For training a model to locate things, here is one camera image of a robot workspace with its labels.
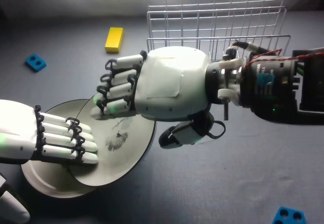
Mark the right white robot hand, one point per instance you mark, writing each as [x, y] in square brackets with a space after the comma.
[164, 82]

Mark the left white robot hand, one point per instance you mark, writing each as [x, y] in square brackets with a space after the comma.
[15, 133]

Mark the yellow rectangular block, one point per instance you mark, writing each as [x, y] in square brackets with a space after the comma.
[115, 40]

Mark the blue two-hole block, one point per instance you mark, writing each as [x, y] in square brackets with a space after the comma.
[34, 67]

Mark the white backdrop cloth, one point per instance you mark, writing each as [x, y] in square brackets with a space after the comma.
[101, 4]

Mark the grey table cloth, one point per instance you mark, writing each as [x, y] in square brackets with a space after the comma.
[202, 178]

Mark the blue multi-hole block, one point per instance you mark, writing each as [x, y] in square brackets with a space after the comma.
[278, 220]

